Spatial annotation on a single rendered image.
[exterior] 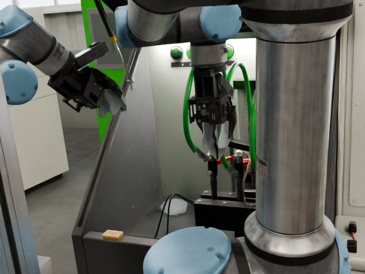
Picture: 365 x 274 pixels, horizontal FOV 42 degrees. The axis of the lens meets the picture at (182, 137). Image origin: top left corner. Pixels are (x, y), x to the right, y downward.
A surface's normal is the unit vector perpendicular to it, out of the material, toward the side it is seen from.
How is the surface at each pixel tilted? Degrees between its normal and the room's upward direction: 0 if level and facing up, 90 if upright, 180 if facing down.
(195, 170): 90
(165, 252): 7
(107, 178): 90
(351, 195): 76
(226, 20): 90
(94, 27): 90
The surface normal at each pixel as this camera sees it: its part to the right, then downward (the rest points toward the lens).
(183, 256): -0.21, -0.93
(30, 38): 0.62, 0.26
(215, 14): 0.15, 0.28
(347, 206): -0.37, 0.07
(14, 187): 0.94, 0.03
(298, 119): -0.05, 0.41
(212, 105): -0.36, 0.30
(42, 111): 0.83, 0.10
